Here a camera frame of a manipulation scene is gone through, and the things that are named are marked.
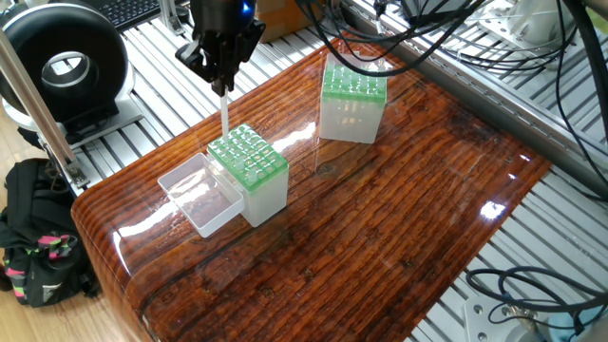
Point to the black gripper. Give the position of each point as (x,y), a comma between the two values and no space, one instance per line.
(223,17)

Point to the clear tip box with tips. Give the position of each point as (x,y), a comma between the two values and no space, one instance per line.
(347,123)

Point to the brown cardboard box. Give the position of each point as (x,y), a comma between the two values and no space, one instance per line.
(294,14)

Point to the black keyboard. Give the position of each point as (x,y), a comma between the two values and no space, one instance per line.
(128,11)

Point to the black round device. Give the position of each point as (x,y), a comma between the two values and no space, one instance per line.
(95,57)

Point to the clear tip box green rack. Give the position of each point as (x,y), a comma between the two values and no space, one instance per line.
(266,195)

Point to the glossy brown wooden board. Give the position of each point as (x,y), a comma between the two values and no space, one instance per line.
(380,218)

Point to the black backpack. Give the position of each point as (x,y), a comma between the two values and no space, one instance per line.
(38,218)

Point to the white plastic device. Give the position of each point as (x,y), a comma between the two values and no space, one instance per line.
(532,21)

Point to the aluminium bracket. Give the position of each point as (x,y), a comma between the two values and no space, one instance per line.
(171,14)

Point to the aluminium frame post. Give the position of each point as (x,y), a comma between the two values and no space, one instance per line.
(38,109)

